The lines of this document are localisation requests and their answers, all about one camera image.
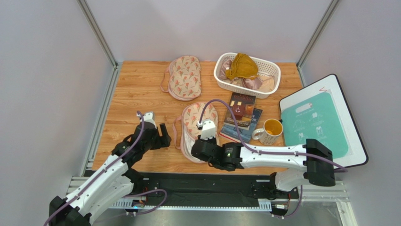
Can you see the mustard yellow bra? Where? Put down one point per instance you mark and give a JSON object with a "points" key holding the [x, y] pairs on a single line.
{"points": [[242, 67]]}

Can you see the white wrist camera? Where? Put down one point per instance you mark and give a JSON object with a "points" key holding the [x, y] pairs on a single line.
{"points": [[147, 117], [208, 129]]}

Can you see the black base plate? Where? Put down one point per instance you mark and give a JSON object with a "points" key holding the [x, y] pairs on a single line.
{"points": [[210, 190]]}

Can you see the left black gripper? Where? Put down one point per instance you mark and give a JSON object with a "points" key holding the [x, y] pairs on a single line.
{"points": [[163, 141]]}

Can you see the blue book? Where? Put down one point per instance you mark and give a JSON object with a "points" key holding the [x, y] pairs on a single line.
{"points": [[229, 131]]}

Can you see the aluminium frame rail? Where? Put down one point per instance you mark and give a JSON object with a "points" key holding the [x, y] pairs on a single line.
{"points": [[307, 193]]}

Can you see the white tray black rim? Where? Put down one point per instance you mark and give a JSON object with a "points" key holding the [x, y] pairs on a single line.
{"points": [[357, 154]]}

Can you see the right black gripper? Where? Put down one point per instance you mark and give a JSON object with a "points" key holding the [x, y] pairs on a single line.
{"points": [[200, 150]]}

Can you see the white mug yellow inside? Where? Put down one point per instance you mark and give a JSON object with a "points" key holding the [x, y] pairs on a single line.
{"points": [[269, 133]]}

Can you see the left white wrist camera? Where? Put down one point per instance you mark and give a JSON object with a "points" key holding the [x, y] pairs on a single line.
{"points": [[147, 117]]}

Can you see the dark brown book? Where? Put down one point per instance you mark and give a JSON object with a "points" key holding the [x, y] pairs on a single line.
{"points": [[242, 107]]}

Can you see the floral mesh laundry bag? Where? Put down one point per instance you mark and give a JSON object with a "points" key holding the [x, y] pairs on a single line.
{"points": [[186, 131]]}

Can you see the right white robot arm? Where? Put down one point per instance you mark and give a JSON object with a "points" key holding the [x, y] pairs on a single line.
{"points": [[310, 163]]}

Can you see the teal folding board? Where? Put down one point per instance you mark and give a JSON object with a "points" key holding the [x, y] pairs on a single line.
{"points": [[315, 118]]}

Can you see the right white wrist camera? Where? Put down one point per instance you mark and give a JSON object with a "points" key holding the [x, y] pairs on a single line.
{"points": [[208, 129]]}

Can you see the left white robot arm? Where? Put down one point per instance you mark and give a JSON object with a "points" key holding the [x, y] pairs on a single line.
{"points": [[113, 181]]}

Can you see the white plastic basket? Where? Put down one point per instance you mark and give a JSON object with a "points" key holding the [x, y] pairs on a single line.
{"points": [[265, 68]]}

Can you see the pink satin bra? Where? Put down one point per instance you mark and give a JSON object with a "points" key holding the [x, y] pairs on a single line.
{"points": [[261, 83]]}

